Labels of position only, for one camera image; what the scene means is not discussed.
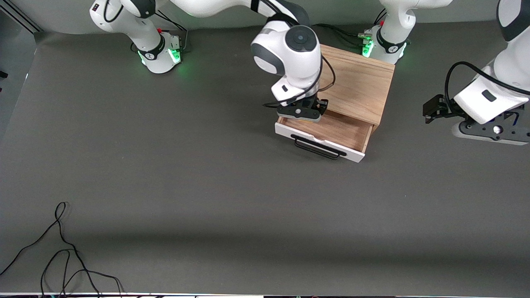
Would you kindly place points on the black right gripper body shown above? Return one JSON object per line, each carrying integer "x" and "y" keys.
{"x": 319, "y": 104}

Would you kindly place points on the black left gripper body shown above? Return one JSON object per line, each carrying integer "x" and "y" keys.
{"x": 449, "y": 108}

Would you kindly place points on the white-front wooden drawer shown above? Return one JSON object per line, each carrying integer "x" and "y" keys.
{"x": 339, "y": 130}

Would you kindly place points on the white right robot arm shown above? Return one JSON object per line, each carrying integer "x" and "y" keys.
{"x": 290, "y": 49}

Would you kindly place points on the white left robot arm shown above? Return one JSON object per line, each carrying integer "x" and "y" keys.
{"x": 497, "y": 107}

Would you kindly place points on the wooden drawer cabinet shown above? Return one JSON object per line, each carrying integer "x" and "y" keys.
{"x": 360, "y": 82}

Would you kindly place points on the aluminium frame rail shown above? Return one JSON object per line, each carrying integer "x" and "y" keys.
{"x": 20, "y": 18}

